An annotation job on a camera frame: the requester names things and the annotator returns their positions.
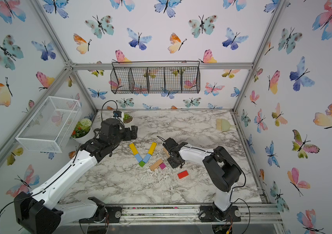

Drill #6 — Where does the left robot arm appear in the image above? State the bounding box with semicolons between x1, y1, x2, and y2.
13;118;138;234

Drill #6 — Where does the red block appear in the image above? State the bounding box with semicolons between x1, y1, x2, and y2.
177;170;189;179

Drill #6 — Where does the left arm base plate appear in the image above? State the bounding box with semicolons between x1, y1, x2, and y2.
90;206;123;224

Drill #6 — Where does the white pot flowering plant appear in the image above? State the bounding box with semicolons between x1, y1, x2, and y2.
71;118;95;144

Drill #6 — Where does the yellow block long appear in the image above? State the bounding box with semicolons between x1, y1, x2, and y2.
129;143;139;156
148;142;157;155

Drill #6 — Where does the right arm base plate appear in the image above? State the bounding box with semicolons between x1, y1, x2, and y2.
198;204;241;222

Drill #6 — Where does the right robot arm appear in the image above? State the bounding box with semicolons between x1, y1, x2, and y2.
163;138;243;213

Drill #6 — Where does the green small block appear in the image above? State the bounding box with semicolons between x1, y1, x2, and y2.
139;161;146;167

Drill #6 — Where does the green hand brush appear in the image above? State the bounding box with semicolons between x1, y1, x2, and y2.
216;119;237;132

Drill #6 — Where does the magenta small block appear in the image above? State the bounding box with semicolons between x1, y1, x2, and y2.
159;163;166;170

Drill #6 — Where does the white mesh wall basket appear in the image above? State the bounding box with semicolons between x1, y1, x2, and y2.
15;96;82;153

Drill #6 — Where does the black wire wall basket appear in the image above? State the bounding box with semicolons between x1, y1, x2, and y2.
109;60;201;95

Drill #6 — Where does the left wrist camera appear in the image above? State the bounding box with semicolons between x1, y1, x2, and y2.
113;110;124;119

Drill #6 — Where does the aluminium front rail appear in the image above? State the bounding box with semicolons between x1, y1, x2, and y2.
106;202;283;226

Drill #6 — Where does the blue block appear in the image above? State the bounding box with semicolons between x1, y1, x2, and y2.
143;153;152;163
134;154;143;163

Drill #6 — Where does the small potted succulent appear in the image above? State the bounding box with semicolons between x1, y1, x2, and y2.
123;113;133;124

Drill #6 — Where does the natural wood block lower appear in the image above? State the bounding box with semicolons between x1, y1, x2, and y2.
149;159;163;171

